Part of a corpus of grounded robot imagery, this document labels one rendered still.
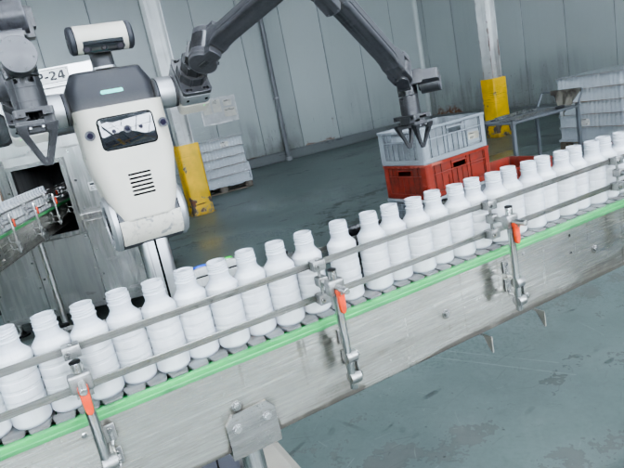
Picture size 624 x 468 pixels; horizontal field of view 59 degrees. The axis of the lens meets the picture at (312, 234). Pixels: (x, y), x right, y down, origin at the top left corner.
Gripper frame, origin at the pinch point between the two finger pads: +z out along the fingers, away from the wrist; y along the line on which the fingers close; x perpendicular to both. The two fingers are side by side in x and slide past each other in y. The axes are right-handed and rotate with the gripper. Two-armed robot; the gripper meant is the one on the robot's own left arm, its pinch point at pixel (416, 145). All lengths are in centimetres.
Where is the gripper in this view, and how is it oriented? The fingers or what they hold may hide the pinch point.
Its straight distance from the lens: 170.8
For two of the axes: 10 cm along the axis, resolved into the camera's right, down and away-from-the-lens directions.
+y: -4.7, -1.0, 8.8
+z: 2.0, 9.6, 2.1
